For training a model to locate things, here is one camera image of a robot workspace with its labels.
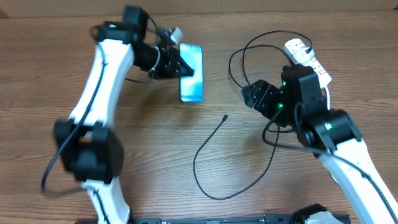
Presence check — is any white charger adapter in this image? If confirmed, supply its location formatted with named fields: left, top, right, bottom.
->
left=293, top=47, right=315, bottom=64

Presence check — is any white power strip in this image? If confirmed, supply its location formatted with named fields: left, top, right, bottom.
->
left=284, top=39, right=332, bottom=89

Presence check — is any white power strip cord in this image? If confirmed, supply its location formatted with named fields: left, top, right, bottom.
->
left=323, top=86, right=331, bottom=110

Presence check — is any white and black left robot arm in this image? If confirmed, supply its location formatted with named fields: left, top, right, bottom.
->
left=53, top=6, right=194, bottom=223

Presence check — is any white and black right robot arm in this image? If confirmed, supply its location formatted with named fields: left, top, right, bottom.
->
left=241, top=65, right=397, bottom=223

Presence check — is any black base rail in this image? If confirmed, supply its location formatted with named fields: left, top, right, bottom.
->
left=74, top=203, right=352, bottom=224

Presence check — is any black USB-C charging cable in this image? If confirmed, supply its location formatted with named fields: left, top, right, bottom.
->
left=192, top=30, right=313, bottom=201

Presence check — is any smartphone with blue-white screen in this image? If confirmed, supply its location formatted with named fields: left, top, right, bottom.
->
left=179, top=43, right=204, bottom=103

